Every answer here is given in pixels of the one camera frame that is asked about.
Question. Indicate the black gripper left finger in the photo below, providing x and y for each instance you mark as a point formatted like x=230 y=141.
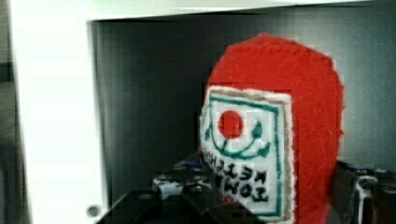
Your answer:
x=184 y=194

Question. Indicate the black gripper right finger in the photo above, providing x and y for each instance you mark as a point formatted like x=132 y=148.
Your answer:
x=362 y=196

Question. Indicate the red plush ketchup bottle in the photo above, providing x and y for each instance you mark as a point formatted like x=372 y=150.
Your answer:
x=270 y=129

